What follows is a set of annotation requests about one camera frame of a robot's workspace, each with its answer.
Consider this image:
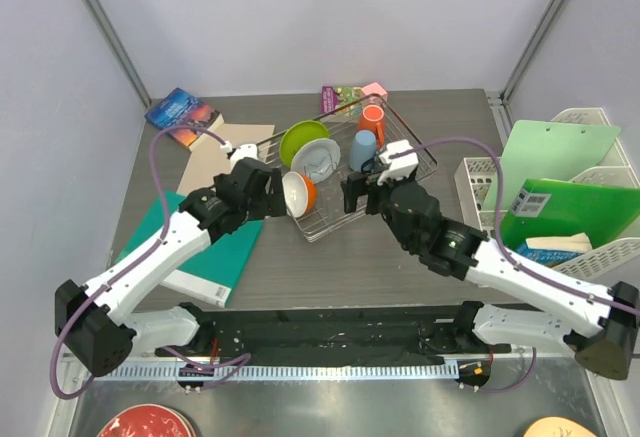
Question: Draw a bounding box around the light blue scalloped plate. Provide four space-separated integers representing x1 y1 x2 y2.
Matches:
291 138 341 184

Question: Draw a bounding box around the orange white bowl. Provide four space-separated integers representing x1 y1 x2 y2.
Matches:
282 171 317 218

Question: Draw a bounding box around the lime green plate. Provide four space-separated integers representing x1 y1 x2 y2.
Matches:
279 120 330 167

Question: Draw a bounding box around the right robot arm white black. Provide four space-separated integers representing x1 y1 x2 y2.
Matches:
340 172 639 381

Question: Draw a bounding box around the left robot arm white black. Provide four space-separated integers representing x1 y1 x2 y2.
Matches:
54 157 286 377

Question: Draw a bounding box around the light blue cup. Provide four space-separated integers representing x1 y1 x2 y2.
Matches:
349 130 377 172

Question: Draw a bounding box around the beige cardboard sheet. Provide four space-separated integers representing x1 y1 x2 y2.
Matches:
176 123 275 196

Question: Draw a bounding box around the orange mug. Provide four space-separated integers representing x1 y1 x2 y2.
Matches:
357 104 385 148

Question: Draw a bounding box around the purple green book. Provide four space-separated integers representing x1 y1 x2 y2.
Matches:
321 86 363 115

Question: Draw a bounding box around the pink cube box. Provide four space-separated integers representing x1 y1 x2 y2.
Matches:
361 82 388 105

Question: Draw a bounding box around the blue sunset cover book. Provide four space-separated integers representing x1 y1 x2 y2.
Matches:
145 87 220 149

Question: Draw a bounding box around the dark green folder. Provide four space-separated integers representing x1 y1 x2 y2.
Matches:
500 179 639 249

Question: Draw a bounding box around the light green clipboard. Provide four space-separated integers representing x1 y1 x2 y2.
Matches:
483 120 621 211

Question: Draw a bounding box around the blue white book in organizer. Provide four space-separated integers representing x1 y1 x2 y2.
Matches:
515 233 593 267

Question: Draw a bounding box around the white plastic file organizer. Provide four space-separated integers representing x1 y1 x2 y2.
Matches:
502 106 640 281

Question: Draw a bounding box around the red round plate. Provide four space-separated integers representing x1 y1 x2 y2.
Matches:
98 404 196 437

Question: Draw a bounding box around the tan round object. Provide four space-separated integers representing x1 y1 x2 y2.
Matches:
523 416 595 437

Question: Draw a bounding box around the metal wire dish rack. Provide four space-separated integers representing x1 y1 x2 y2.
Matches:
255 95 439 244

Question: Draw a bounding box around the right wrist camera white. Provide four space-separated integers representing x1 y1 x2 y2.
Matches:
374 139 419 186

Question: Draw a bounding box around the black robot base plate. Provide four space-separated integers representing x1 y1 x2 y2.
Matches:
172 306 511 367

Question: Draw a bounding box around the slotted cable duct rail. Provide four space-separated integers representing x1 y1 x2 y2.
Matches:
97 360 459 387

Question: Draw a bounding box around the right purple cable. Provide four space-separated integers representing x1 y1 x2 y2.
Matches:
389 137 621 396

